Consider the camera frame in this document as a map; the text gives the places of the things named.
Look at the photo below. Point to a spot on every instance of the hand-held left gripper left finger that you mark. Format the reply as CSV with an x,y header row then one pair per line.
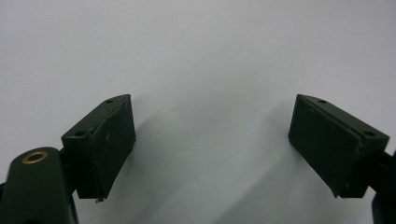
x,y
102,146

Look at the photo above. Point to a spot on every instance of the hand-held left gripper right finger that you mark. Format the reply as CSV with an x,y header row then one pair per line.
x,y
330,146

